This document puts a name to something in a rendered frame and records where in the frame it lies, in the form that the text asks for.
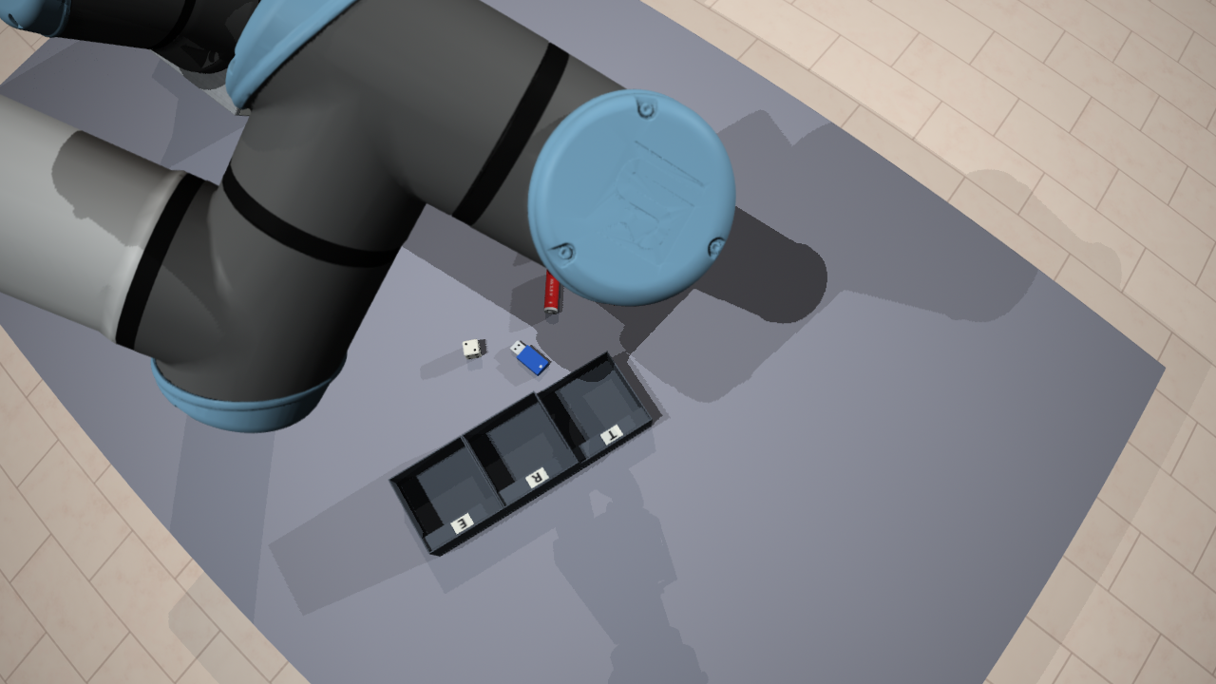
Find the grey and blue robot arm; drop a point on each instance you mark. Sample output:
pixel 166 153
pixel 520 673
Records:
pixel 247 295

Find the blue usb stick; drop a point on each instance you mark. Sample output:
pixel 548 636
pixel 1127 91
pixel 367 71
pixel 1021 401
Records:
pixel 529 358

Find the red battery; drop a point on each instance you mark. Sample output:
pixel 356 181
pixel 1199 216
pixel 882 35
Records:
pixel 551 294

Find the black rack of three bins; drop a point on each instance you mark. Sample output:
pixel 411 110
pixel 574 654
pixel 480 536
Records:
pixel 594 406

